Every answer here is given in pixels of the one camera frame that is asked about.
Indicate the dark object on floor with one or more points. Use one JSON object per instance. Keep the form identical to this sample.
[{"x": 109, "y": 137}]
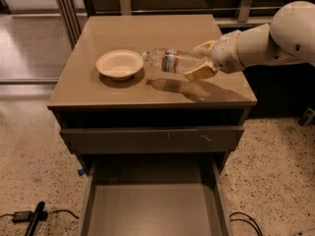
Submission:
[{"x": 307, "y": 117}]

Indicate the blue tape piece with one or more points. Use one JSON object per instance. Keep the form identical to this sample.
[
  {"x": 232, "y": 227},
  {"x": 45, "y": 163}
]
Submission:
[{"x": 81, "y": 172}]

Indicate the black handheld device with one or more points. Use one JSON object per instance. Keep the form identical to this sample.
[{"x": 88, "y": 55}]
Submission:
[{"x": 40, "y": 214}]

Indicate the black power adapter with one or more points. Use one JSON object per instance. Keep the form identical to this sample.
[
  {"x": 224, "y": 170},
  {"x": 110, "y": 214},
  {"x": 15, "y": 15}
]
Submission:
[{"x": 22, "y": 216}]

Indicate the grey top drawer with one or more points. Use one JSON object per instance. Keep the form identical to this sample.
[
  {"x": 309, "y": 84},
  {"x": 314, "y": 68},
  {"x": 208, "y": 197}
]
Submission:
[{"x": 146, "y": 140}]

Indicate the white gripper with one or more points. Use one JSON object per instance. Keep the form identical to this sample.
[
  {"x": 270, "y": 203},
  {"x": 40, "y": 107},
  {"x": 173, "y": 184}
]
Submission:
[{"x": 224, "y": 54}]

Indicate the clear plastic water bottle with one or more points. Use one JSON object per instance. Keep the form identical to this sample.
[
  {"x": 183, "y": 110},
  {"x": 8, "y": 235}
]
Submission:
[{"x": 172, "y": 60}]

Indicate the white paper bowl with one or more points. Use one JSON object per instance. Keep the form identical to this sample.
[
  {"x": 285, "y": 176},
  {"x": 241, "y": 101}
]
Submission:
[{"x": 120, "y": 65}]

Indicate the open grey middle drawer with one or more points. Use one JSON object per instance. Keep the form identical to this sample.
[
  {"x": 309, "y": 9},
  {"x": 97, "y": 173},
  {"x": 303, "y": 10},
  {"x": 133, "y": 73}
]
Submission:
[{"x": 154, "y": 196}]

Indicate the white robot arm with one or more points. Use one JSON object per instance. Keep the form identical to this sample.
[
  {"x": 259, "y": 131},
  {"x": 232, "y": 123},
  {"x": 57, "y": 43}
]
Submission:
[{"x": 289, "y": 38}]

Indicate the grey drawer cabinet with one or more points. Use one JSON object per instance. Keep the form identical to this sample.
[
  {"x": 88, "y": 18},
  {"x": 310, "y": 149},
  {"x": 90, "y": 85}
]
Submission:
[{"x": 83, "y": 98}]

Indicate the metal shelf rack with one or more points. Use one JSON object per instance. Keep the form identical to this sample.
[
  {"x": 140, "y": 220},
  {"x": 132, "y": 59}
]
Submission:
[{"x": 231, "y": 14}]

